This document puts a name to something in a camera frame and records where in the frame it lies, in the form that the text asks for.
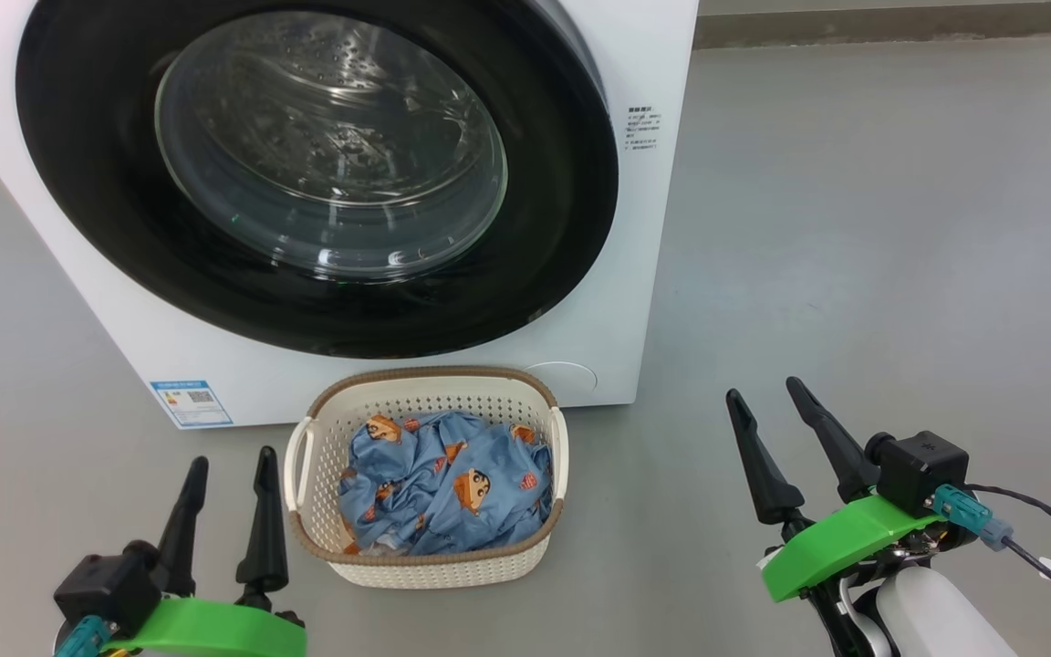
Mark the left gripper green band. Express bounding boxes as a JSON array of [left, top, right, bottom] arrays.
[[101, 446, 307, 657]]

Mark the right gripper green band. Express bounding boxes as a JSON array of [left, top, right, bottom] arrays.
[[726, 376, 981, 603]]

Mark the blue cartoon print garment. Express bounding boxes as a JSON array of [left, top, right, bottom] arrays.
[[338, 411, 554, 558]]

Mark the black round glass washer door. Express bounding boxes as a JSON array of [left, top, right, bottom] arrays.
[[16, 0, 619, 359]]

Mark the cream perforated laundry basket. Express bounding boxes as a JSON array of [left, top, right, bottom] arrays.
[[284, 367, 570, 589]]

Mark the white front-load washing machine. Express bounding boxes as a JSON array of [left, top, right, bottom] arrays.
[[0, 0, 700, 430]]

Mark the blue energy label sticker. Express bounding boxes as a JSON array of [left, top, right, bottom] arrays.
[[150, 380, 234, 429]]

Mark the round white filter cover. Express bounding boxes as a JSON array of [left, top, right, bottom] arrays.
[[525, 362, 598, 398]]

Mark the small printed text sticker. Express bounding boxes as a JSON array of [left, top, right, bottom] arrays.
[[621, 105, 665, 151]]

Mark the grey skirting board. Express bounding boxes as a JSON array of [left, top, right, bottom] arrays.
[[694, 0, 1051, 49]]

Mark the right black cable teal plug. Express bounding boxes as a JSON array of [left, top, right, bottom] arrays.
[[931, 484, 1051, 657]]

